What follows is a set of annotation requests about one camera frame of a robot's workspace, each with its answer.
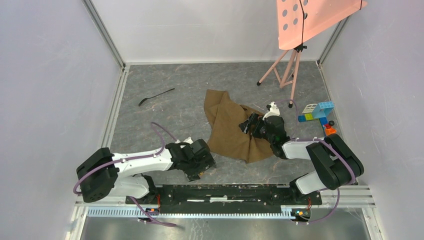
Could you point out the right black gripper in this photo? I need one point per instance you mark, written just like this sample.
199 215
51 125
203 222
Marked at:
254 119

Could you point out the black fork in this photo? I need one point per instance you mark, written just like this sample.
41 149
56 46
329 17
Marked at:
149 98

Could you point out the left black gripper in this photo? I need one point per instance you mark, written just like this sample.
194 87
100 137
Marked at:
206 162

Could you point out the pink music stand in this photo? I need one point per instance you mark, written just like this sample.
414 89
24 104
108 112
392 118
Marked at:
299 21

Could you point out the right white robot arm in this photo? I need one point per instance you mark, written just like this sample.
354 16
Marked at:
334 163

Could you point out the brown cloth napkin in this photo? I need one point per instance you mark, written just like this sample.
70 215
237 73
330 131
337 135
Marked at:
226 138

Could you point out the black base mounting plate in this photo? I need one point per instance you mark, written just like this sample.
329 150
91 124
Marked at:
226 198

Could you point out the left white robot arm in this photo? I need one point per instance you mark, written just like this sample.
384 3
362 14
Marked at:
107 174

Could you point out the colourful toy block structure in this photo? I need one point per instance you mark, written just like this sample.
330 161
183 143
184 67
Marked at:
319 111

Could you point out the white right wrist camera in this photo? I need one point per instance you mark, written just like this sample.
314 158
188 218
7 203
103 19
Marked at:
272 110

